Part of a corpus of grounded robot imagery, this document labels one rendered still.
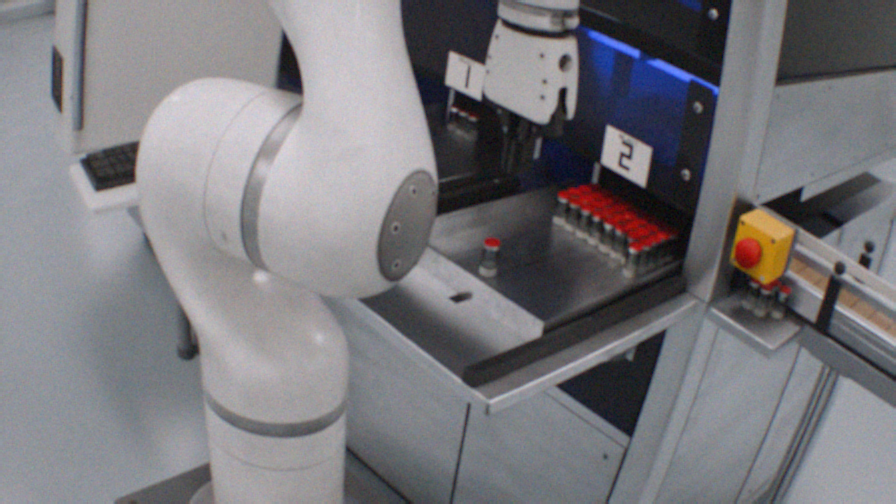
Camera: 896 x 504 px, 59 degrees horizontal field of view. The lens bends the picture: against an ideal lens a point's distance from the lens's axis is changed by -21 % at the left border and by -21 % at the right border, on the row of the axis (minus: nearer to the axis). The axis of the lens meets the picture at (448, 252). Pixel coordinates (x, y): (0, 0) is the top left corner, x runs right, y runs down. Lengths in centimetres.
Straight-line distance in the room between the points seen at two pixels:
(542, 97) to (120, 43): 96
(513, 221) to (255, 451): 78
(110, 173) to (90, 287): 129
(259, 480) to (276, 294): 15
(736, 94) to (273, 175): 75
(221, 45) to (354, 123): 127
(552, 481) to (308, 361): 103
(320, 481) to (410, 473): 125
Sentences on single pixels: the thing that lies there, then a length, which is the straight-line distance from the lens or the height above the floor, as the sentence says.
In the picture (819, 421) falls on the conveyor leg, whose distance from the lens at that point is 146.
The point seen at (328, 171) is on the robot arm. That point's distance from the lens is 57.
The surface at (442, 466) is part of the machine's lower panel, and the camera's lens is 190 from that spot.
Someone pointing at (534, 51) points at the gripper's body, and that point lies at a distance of 99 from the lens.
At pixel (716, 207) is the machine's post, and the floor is 102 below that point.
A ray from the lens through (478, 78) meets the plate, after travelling 154.
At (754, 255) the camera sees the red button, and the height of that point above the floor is 100.
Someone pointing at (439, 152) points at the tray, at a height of 88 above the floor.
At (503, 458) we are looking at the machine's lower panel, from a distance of 174.
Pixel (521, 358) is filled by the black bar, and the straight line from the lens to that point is 110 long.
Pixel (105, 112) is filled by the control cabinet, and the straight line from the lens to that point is 178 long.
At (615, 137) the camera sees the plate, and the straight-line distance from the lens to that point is 136.
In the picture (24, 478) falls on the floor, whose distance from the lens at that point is 223.
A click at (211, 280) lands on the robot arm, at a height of 115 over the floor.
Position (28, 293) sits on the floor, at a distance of 292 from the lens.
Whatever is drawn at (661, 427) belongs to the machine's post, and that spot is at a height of 65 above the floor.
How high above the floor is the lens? 151
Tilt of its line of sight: 28 degrees down
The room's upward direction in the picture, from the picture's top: 8 degrees clockwise
